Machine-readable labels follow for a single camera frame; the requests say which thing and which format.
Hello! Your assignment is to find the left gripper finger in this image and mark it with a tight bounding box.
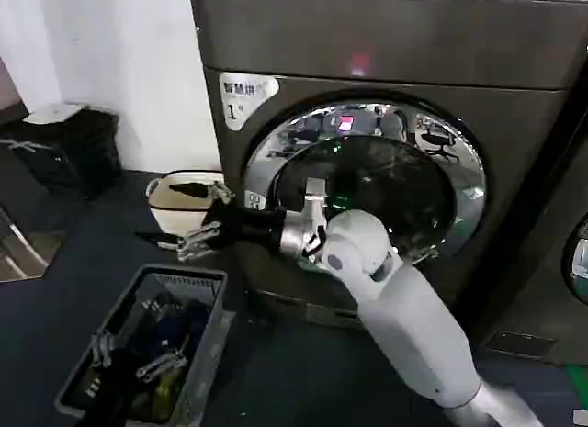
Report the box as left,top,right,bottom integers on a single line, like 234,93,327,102
90,329,117,369
135,332,190,380

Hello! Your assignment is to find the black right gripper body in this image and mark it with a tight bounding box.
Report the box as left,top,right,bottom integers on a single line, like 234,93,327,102
200,202,288,251

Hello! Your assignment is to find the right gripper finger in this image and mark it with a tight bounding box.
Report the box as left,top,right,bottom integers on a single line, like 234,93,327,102
134,220,226,264
167,178,237,208

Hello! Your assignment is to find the yellow-green garment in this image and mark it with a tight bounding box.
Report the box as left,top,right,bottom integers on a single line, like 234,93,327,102
136,365,186,423

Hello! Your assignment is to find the white oval laundry tub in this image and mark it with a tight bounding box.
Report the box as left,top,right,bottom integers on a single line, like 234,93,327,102
146,169,227,236

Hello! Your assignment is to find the dark blue garment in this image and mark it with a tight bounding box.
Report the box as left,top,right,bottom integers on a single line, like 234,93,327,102
130,297,213,371

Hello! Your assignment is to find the grey plastic laundry basket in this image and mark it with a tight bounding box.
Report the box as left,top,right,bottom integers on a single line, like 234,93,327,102
53,263,236,427

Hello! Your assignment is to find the white energy label sticker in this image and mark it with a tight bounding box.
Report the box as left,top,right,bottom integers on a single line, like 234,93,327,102
217,70,281,134

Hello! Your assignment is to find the black waste bin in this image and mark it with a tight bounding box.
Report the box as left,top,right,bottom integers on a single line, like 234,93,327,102
21,103,123,201

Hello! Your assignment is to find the round glass dryer door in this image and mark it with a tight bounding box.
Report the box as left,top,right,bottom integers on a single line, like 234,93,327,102
245,89,488,268

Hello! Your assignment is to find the white bin lid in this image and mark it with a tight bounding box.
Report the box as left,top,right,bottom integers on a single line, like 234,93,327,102
23,102,92,126

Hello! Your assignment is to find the grey dryer with label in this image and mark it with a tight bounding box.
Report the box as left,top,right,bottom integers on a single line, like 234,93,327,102
189,0,588,350

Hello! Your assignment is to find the grey dryer without label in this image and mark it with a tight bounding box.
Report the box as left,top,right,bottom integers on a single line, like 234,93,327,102
476,45,588,369

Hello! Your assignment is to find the round door of plain dryer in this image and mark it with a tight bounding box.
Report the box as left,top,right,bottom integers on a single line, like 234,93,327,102
560,222,588,305

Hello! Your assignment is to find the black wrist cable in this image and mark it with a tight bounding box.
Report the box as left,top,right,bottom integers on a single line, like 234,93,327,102
300,223,329,259

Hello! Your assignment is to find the metal frame stand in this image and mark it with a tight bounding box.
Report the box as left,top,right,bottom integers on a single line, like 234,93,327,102
0,205,66,284

